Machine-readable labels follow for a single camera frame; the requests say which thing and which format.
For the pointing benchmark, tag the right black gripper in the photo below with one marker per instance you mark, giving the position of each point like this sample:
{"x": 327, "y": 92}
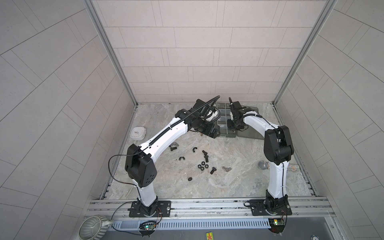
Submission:
{"x": 229, "y": 126}

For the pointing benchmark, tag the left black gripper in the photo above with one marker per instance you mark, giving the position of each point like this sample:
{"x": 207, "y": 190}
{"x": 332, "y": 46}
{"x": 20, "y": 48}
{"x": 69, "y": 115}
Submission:
{"x": 212, "y": 134}

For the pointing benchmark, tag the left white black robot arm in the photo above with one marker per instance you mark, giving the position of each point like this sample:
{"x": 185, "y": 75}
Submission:
{"x": 140, "y": 160}

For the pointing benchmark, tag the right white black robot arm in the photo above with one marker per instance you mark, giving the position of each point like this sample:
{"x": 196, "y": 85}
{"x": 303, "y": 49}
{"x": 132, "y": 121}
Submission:
{"x": 278, "y": 150}

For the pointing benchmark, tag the green compartment organizer box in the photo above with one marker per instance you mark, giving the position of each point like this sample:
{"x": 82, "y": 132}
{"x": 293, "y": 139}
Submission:
{"x": 239, "y": 110}

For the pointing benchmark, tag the black bolt pair centre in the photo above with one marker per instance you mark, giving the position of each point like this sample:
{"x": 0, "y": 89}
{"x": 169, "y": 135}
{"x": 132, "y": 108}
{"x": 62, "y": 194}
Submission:
{"x": 206, "y": 156}

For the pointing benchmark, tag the sprinkle-filled clear bottle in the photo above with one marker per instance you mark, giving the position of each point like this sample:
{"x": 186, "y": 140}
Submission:
{"x": 266, "y": 165}

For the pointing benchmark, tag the white round container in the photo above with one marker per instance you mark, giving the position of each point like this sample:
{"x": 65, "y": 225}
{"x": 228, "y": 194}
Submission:
{"x": 138, "y": 133}

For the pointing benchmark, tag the right controller board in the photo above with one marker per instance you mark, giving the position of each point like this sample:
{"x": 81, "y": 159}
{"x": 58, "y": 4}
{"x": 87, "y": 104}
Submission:
{"x": 277, "y": 226}

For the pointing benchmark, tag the controller board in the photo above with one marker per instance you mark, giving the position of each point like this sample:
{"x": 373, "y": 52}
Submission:
{"x": 277, "y": 226}
{"x": 147, "y": 228}

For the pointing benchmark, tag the left controller board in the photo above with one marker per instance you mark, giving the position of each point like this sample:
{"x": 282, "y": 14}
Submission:
{"x": 147, "y": 228}

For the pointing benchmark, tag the grey ribbed bowl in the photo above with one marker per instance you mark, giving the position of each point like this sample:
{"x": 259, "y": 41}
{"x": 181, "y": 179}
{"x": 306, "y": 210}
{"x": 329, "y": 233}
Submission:
{"x": 94, "y": 227}

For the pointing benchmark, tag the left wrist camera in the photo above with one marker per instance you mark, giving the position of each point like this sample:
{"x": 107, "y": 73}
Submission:
{"x": 213, "y": 116}

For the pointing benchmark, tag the aluminium mounting rail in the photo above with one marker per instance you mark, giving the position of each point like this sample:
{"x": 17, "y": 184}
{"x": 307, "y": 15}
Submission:
{"x": 224, "y": 208}

